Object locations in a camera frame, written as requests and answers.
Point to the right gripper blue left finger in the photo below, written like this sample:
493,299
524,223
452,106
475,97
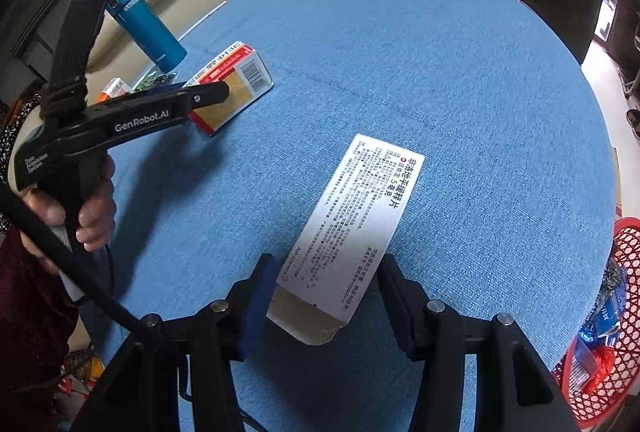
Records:
254,300

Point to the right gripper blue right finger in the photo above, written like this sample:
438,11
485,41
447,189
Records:
404,301

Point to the orange white medicine box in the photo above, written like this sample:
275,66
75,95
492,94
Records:
115,88

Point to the red plastic mesh basket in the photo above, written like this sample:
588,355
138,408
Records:
591,410

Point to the black plastic bag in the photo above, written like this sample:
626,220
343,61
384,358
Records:
613,277

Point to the blue white tissue pack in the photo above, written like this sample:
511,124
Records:
601,327

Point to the blue table cloth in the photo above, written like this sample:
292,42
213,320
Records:
459,136

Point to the red yellow medicine box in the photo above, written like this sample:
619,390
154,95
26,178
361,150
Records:
242,69

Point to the brown slipper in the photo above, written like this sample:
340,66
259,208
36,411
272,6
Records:
633,118

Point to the red plastic bag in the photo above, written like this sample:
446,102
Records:
605,361

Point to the flat cardboard box on floor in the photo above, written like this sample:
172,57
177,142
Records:
618,185

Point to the teal thermos bottle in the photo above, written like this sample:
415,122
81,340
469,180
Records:
149,33

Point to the long white medicine box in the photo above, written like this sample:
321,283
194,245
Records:
335,257

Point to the clear bag of dark candies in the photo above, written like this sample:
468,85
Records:
154,78

